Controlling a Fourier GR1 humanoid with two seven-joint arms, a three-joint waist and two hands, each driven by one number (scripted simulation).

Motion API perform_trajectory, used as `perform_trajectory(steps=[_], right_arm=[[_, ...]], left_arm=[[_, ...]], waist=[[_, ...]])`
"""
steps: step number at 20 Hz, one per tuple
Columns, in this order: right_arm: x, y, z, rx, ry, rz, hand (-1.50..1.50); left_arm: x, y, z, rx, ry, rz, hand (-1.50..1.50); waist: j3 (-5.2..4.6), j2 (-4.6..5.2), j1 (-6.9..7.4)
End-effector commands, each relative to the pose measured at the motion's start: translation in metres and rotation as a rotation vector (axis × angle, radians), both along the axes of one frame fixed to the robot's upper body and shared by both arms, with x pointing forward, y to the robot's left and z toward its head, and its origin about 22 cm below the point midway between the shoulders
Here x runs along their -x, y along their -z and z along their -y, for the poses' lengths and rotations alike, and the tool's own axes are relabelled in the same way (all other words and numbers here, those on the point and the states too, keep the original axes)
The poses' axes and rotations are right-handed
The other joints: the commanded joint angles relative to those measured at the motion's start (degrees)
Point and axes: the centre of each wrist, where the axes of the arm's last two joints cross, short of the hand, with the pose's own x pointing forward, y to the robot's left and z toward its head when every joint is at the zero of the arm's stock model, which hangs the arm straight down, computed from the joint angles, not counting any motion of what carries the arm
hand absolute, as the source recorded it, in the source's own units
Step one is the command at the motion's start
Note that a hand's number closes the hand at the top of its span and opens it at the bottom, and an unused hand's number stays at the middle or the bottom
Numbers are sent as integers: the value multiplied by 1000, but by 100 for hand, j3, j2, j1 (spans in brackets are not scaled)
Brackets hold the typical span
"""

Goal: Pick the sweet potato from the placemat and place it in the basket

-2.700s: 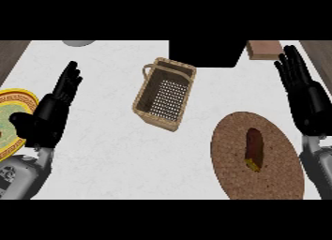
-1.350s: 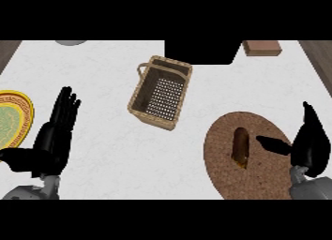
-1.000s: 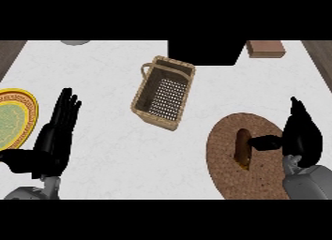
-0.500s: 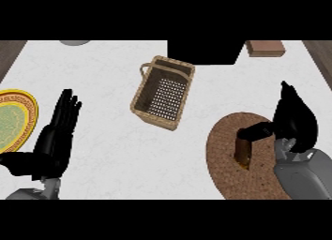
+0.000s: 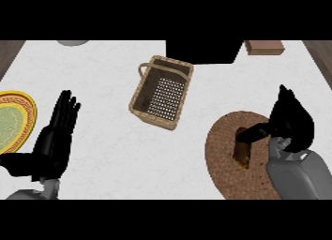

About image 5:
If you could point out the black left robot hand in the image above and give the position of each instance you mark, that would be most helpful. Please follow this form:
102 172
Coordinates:
53 146

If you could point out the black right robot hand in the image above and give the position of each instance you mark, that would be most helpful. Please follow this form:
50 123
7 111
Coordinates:
291 118

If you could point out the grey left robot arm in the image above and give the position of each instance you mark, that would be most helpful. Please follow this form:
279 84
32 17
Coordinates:
37 190

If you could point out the round brown woven placemat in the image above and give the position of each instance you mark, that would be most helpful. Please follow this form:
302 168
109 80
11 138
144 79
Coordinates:
233 175

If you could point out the tan wicker basket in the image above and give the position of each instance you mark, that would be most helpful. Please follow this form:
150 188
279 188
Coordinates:
161 92

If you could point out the yellow patterned plate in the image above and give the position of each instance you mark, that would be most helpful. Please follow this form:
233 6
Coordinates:
8 125

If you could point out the brown wooden block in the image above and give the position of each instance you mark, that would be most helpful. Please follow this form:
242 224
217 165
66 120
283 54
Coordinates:
264 47

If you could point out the black appliance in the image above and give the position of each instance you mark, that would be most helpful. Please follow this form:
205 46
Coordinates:
203 51

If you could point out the grey round object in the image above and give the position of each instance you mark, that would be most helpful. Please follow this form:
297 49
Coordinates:
72 42

